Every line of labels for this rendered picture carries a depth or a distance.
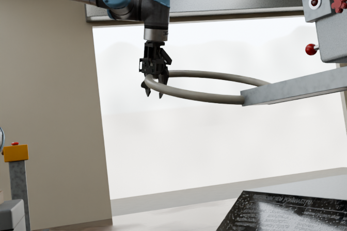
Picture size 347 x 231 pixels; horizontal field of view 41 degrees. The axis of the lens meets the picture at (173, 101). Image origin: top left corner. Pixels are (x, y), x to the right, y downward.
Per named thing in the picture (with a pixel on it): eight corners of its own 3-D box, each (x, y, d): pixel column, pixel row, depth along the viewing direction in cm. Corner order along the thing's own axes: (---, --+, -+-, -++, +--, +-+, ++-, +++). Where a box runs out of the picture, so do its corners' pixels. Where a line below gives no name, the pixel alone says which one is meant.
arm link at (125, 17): (106, -12, 165) (141, -10, 164) (112, -3, 176) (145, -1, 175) (104, 14, 164) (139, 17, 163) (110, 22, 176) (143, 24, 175)
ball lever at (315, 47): (335, 50, 117) (333, 37, 117) (327, 49, 115) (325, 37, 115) (311, 56, 123) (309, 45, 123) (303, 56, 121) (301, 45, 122)
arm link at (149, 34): (151, 27, 177) (174, 29, 173) (151, 40, 178) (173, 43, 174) (139, 28, 169) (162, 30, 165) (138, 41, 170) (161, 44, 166)
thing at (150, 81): (312, 101, 161) (314, 93, 160) (196, 109, 134) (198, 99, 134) (223, 75, 201) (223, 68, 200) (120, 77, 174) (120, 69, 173)
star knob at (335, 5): (357, 11, 105) (355, -6, 106) (345, 9, 103) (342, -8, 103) (343, 15, 108) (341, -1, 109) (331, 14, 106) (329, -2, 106)
